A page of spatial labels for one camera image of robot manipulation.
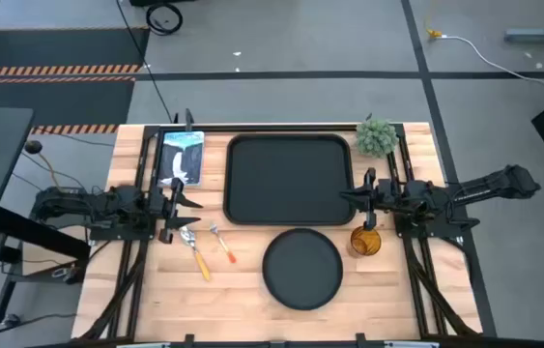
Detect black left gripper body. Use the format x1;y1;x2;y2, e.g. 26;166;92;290
148;177;186;245

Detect grey table leg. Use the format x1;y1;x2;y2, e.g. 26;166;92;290
503;0;544;45

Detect black round plate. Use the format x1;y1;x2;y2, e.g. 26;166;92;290
261;227;344;311

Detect white floor cable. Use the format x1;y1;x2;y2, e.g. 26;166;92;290
424;27;544;101

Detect orange handled fork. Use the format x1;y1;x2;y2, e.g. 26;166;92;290
209;221;238;265

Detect amber glass cup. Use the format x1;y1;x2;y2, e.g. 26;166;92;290
350;225;383;257

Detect coiled black cable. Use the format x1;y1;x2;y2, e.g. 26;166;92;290
145;2;185;37

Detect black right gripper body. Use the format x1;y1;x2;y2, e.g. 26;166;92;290
363;166;406;232

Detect black rectangular tray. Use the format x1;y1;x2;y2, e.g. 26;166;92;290
222;133;358;227

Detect hazard striped black floor mat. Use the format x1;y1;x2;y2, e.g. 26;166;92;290
0;26;151;136

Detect long black floor cable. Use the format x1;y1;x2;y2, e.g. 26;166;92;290
115;0;179;125

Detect yellow handled spoon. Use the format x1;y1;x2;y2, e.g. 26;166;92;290
179;225;213;283

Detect green artificial plant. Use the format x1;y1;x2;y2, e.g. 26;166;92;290
355;114;400;160

